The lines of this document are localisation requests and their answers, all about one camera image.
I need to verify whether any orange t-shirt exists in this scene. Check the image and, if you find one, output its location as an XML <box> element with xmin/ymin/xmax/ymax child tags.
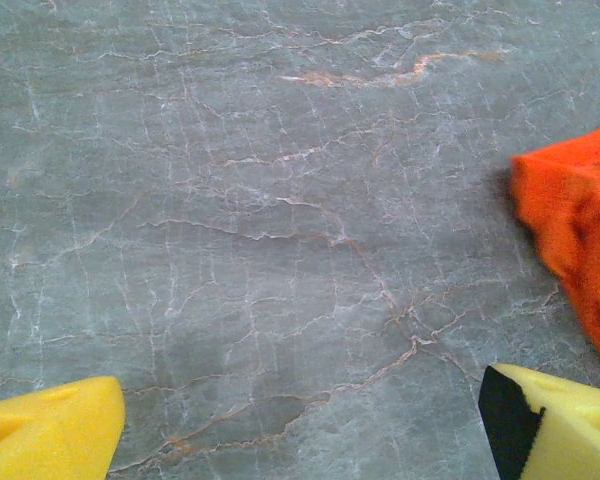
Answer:
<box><xmin>508</xmin><ymin>107</ymin><xmax>600</xmax><ymax>386</ymax></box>

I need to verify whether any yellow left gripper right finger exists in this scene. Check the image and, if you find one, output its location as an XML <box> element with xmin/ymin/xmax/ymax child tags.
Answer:
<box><xmin>478</xmin><ymin>363</ymin><xmax>600</xmax><ymax>480</ymax></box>

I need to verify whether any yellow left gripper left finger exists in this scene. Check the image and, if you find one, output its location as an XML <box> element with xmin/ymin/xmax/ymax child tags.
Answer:
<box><xmin>0</xmin><ymin>375</ymin><xmax>126</xmax><ymax>480</ymax></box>

